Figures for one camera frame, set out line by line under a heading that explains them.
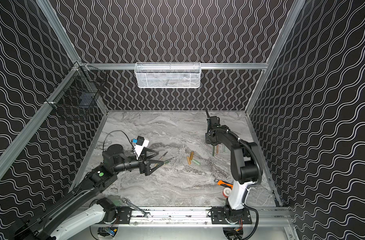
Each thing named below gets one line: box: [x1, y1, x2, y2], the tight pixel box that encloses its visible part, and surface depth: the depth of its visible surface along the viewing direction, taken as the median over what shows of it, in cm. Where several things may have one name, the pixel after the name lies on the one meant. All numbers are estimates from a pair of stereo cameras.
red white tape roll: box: [222, 187, 232, 198], surface depth 82 cm
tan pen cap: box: [186, 151, 194, 165], surface depth 97 cm
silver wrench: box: [122, 197, 152, 218], surface depth 79 cm
